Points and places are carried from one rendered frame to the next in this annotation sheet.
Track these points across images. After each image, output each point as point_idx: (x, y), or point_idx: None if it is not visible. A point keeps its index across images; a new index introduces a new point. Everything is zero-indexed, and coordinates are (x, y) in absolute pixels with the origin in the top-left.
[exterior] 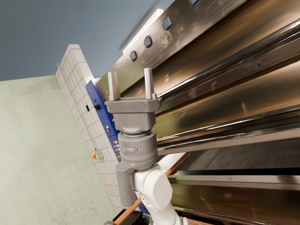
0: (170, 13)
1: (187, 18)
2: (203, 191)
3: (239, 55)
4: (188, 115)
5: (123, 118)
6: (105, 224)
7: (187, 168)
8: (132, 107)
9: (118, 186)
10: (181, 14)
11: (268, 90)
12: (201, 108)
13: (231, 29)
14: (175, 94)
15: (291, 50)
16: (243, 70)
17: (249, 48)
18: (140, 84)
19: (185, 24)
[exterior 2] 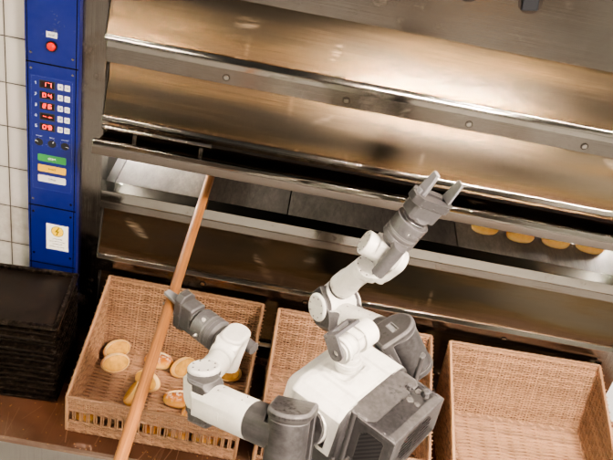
0: None
1: (439, 3)
2: (265, 249)
3: (463, 109)
4: (331, 128)
5: (423, 212)
6: (185, 294)
7: (242, 203)
8: (437, 209)
9: (386, 262)
10: None
11: (456, 154)
12: (362, 129)
13: (472, 62)
14: (335, 87)
15: (501, 130)
16: (451, 119)
17: (477, 109)
18: (260, 10)
19: (430, 6)
